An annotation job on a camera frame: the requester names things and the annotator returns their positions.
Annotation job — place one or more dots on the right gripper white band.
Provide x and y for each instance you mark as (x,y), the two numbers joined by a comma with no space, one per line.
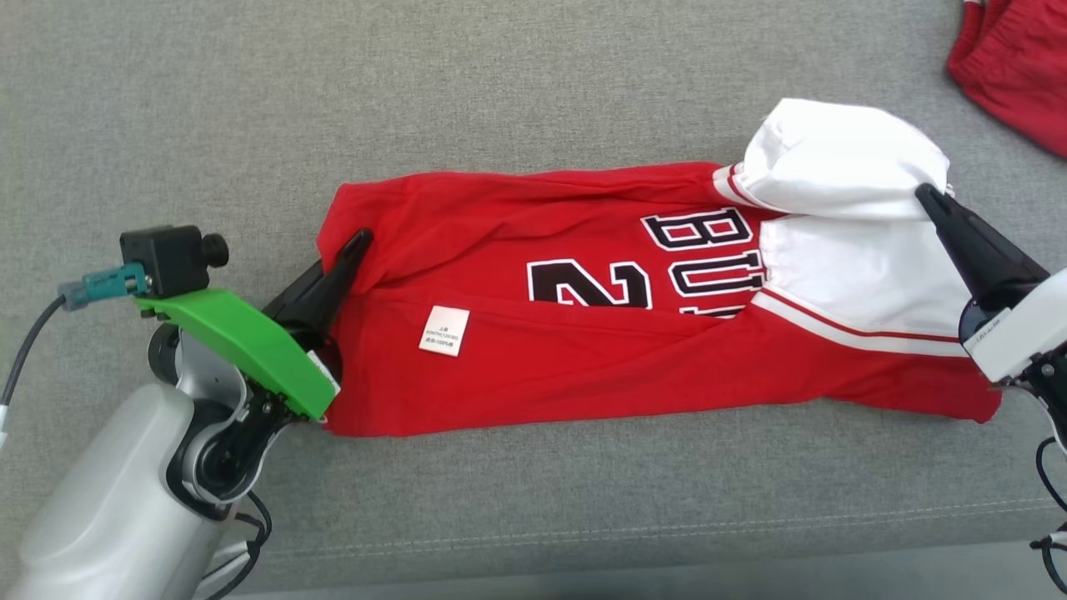
(1025,325)

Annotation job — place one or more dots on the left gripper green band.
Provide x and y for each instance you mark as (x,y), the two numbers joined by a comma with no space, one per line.
(242,342)

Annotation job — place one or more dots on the red shorts with white stripe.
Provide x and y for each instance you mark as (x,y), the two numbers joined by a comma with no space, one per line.
(1021,75)

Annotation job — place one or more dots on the red Bulls jersey white sleeves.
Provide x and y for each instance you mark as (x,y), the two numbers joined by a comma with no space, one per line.
(583,367)

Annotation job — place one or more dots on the grey fabric sofa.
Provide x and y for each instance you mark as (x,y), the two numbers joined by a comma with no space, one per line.
(500,517)

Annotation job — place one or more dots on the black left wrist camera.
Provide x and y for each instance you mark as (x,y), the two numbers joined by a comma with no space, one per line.
(167,258)

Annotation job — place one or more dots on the teal left camera connector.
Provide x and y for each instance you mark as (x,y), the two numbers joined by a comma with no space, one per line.
(104,285)

